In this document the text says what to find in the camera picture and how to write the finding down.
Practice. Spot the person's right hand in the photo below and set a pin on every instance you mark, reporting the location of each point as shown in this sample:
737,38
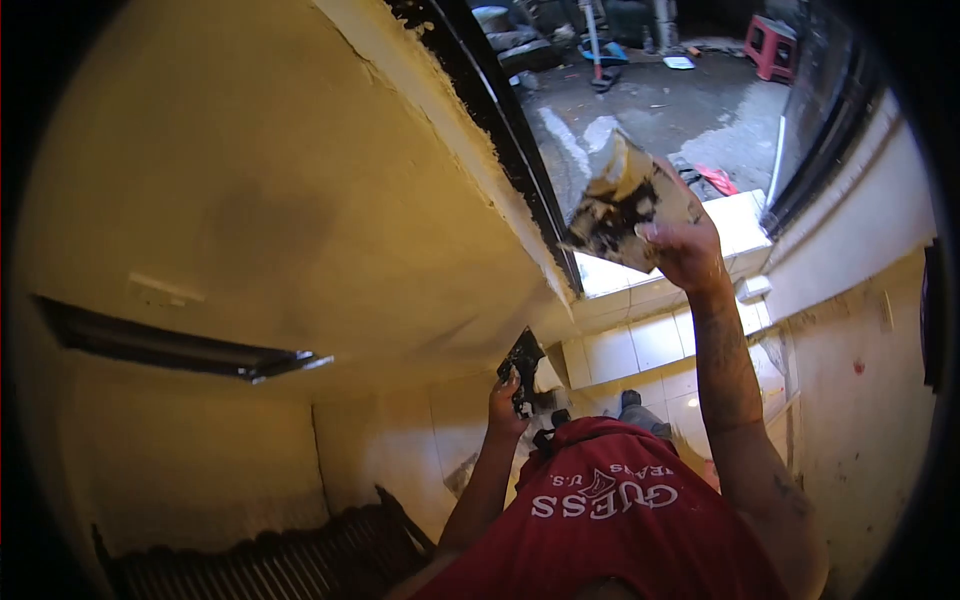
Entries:
691,255

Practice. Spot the person's left hand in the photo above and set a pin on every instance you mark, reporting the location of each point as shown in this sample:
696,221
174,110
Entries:
504,412

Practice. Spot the person's right thumb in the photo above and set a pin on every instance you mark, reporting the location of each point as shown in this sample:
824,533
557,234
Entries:
654,232

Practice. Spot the person's left fingers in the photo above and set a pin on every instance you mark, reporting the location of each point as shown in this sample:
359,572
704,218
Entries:
508,382

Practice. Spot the black putty knife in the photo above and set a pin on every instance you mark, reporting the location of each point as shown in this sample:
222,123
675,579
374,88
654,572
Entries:
526,360

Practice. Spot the plaster-covered trowel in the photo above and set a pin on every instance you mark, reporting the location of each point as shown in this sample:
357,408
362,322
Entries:
619,202

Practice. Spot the red flat object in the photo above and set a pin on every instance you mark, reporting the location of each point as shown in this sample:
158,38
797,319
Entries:
716,180

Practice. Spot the small white box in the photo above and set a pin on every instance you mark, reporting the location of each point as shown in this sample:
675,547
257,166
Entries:
753,288

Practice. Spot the person's legs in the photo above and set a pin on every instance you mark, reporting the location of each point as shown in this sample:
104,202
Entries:
640,414

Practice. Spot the white flat tray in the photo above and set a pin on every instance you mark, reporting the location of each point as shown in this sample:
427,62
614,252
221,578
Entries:
679,63

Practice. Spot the person's body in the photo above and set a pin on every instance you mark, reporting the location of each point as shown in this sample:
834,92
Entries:
622,540

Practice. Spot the black glass door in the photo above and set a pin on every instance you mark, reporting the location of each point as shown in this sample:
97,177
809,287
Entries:
817,112

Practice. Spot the red plastic stool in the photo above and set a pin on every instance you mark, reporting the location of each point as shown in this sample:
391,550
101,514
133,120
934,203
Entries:
771,46

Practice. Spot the black corrugated sheet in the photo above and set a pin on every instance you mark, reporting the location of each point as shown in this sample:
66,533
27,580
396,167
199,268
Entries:
285,559

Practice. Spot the black door frame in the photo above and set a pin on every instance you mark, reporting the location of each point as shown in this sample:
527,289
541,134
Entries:
495,112

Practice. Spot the white wall plate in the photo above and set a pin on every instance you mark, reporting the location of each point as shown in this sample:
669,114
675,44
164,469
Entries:
165,289

